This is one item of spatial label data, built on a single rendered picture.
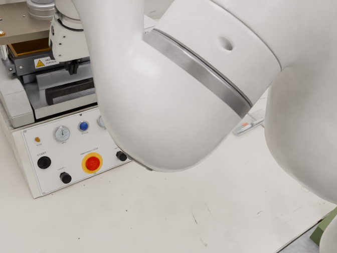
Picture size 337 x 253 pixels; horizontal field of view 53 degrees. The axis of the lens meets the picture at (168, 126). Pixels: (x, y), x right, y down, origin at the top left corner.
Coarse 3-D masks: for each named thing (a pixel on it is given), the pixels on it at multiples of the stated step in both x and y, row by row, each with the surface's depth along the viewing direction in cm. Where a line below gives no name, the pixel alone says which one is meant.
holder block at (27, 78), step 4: (12, 56) 91; (88, 60) 94; (80, 64) 93; (52, 68) 89; (56, 68) 89; (60, 68) 90; (64, 68) 91; (36, 72) 87; (40, 72) 87; (44, 72) 88; (48, 72) 89; (20, 76) 88; (24, 76) 86; (28, 76) 86; (32, 76) 87; (24, 80) 86; (28, 80) 87; (32, 80) 88; (36, 80) 88
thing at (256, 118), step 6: (252, 114) 121; (258, 114) 121; (264, 114) 121; (246, 120) 118; (252, 120) 118; (258, 120) 118; (264, 120) 119; (240, 126) 115; (246, 126) 115; (252, 126) 116; (240, 132) 113
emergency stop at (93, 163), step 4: (92, 156) 92; (88, 160) 92; (92, 160) 92; (96, 160) 93; (88, 164) 92; (92, 164) 92; (96, 164) 93; (88, 168) 92; (92, 168) 92; (96, 168) 93
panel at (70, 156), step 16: (80, 112) 88; (96, 112) 90; (32, 128) 82; (48, 128) 84; (96, 128) 91; (32, 144) 83; (48, 144) 85; (64, 144) 87; (80, 144) 90; (96, 144) 93; (112, 144) 95; (32, 160) 84; (64, 160) 88; (80, 160) 91; (112, 160) 96; (128, 160) 99; (48, 176) 87; (80, 176) 92; (48, 192) 88
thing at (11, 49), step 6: (24, 42) 85; (30, 42) 85; (36, 42) 86; (42, 42) 86; (48, 42) 86; (12, 48) 84; (18, 48) 83; (24, 48) 83; (30, 48) 83; (36, 48) 84; (42, 48) 84; (48, 48) 84; (12, 54) 87; (18, 54) 81; (24, 54) 82
